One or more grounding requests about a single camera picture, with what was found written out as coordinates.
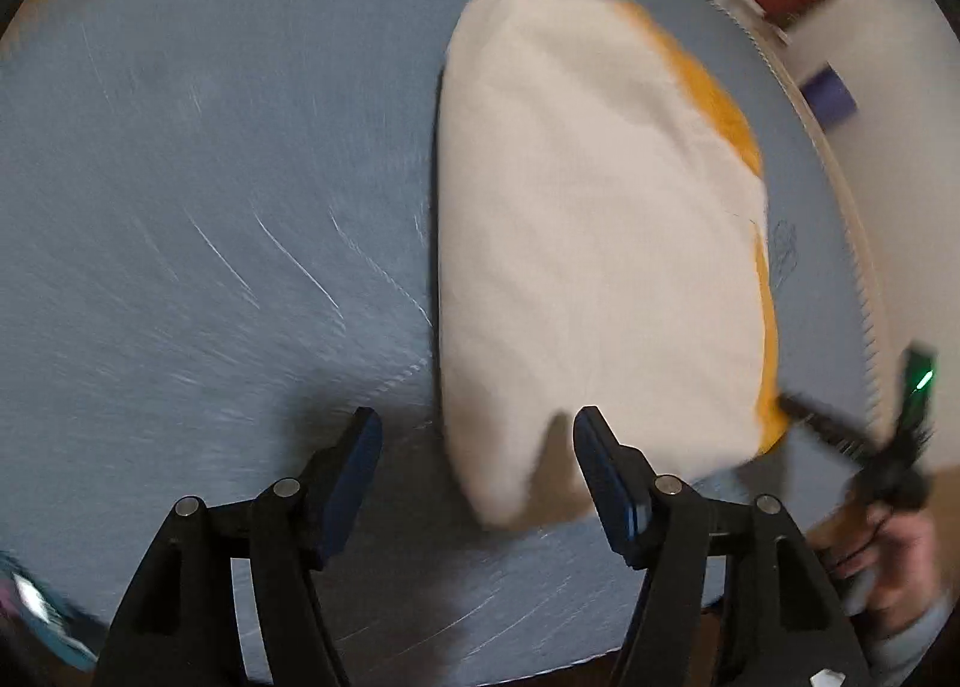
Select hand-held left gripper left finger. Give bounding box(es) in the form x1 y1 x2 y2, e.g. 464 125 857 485
96 407 385 687

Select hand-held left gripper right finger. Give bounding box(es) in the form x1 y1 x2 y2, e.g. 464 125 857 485
573 407 875 687

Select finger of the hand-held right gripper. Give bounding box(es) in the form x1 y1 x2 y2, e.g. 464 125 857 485
775 391 880 464

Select beige and yellow hooded jacket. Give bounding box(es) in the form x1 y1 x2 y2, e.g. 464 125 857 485
435 0 788 530

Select person's right hand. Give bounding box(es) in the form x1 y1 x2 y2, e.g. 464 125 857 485
821 499 947 632

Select grey-blue bed mattress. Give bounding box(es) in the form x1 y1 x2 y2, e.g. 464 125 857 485
0 0 893 684

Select teal and pink blurred object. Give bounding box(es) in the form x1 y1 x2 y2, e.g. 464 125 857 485
0 550 100 671

